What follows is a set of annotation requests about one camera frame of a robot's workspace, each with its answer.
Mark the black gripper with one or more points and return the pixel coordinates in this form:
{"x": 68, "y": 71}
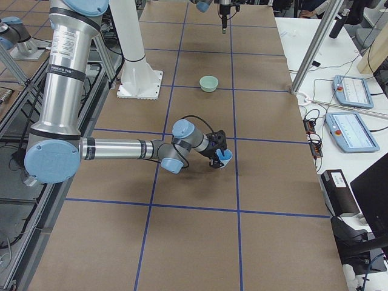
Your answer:
{"x": 210, "y": 150}
{"x": 224, "y": 11}

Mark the light blue plastic cup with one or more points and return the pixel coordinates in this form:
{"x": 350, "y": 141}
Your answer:
{"x": 224, "y": 157}

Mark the light green bowl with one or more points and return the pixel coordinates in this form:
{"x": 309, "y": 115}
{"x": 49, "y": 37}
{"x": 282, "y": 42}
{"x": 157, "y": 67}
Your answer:
{"x": 208, "y": 83}

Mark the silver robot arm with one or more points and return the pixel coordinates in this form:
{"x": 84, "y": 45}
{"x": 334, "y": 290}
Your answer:
{"x": 60, "y": 140}
{"x": 203, "y": 6}

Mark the black bottle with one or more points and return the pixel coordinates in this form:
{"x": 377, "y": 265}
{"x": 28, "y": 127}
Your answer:
{"x": 339, "y": 23}

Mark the near blue teach pendant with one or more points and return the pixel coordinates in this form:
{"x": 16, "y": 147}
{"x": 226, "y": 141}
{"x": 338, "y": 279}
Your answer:
{"x": 350, "y": 133}

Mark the blue teach pendant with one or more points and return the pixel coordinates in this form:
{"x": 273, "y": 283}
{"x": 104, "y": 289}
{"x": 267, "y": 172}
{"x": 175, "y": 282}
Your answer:
{"x": 352, "y": 91}
{"x": 350, "y": 133}

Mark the black box with label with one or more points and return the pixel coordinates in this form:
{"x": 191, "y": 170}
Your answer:
{"x": 337, "y": 193}

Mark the far blue teach pendant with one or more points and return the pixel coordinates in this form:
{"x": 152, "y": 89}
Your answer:
{"x": 352, "y": 91}

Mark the black monitor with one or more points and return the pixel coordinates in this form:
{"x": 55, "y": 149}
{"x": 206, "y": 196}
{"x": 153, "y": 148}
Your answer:
{"x": 370, "y": 191}

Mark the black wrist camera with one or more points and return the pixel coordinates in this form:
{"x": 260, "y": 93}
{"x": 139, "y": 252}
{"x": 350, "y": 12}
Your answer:
{"x": 219, "y": 140}

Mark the white pedestal base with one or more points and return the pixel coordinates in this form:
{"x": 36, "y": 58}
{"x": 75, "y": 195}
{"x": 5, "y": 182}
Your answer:
{"x": 138, "y": 79}

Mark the aluminium frame post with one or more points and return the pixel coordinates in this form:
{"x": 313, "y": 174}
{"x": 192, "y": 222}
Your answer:
{"x": 317, "y": 40}

